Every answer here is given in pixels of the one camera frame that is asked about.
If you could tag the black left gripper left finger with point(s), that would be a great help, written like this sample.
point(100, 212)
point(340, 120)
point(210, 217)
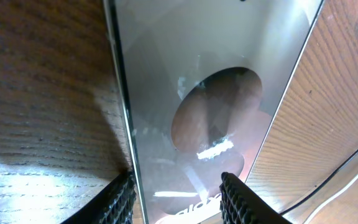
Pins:
point(113, 205)

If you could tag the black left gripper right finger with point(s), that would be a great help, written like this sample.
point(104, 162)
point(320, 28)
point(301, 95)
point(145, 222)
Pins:
point(240, 205)

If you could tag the Samsung Galaxy smartphone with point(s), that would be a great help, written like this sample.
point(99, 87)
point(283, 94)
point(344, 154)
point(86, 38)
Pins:
point(201, 82)

